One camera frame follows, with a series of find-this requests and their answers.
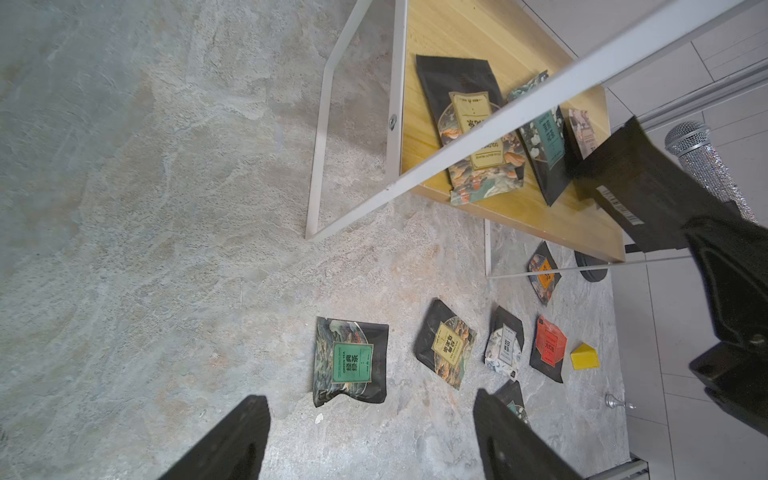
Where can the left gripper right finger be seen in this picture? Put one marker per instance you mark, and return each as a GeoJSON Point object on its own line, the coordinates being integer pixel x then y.
{"type": "Point", "coordinates": [509, 448]}

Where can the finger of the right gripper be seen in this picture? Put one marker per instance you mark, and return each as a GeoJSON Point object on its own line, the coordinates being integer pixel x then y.
{"type": "Point", "coordinates": [736, 381]}
{"type": "Point", "coordinates": [731, 255]}

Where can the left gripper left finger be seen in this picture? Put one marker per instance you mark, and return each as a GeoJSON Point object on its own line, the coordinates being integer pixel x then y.
{"type": "Point", "coordinates": [233, 449]}

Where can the teal label tea bag floor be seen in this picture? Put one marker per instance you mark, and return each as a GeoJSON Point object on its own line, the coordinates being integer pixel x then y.
{"type": "Point", "coordinates": [510, 394]}

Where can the red tea bag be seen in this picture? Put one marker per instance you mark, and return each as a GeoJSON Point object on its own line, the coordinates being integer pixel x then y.
{"type": "Point", "coordinates": [548, 349]}

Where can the white label tea bag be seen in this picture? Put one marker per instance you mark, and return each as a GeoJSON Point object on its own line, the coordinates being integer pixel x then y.
{"type": "Point", "coordinates": [505, 343]}

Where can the yellow label tea bag floor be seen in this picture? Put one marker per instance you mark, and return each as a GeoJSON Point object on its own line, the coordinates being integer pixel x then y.
{"type": "Point", "coordinates": [445, 343]}

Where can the green label tea bag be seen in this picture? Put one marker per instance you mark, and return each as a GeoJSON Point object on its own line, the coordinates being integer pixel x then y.
{"type": "Point", "coordinates": [350, 359]}

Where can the small orange label tea bag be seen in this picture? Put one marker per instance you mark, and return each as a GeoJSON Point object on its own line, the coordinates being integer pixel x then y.
{"type": "Point", "coordinates": [546, 275]}

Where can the teal label tea bag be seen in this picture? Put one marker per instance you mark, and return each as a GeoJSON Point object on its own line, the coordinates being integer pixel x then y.
{"type": "Point", "coordinates": [549, 153]}

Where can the small metal bell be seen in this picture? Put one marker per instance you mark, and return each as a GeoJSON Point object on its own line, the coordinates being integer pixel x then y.
{"type": "Point", "coordinates": [611, 401]}

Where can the yellow wedge block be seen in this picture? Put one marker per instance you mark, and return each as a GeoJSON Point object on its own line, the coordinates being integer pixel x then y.
{"type": "Point", "coordinates": [585, 357]}

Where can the glitter microphone on stand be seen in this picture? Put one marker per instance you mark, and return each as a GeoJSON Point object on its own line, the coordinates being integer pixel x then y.
{"type": "Point", "coordinates": [693, 153]}

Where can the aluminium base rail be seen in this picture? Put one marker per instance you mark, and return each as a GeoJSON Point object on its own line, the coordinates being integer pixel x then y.
{"type": "Point", "coordinates": [635, 469]}

